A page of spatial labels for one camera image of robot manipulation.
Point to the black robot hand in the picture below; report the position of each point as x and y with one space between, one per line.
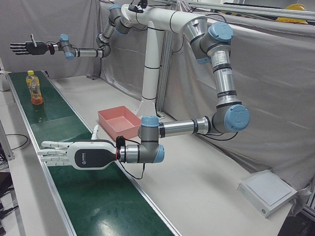
34 48

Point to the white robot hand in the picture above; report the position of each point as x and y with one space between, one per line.
88 155

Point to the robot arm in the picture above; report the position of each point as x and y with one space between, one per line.
222 81
86 52

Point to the pink plastic basket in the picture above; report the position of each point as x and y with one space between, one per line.
120 121

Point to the orange drink bottle yellow cap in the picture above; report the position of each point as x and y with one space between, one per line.
35 91

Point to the green conveyor belt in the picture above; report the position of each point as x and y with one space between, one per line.
98 196

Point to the white conveyor control box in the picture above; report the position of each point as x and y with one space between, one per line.
3 82

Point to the white robot torso stand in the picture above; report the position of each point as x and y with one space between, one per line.
151 61

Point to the white flat box device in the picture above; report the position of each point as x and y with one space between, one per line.
268 189

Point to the grey fabric curtain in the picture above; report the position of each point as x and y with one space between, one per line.
270 98

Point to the yellow hard hat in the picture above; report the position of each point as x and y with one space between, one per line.
295 7
292 20

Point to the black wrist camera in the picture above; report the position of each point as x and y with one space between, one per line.
51 49
120 142

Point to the black head camera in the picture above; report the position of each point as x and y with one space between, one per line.
135 8

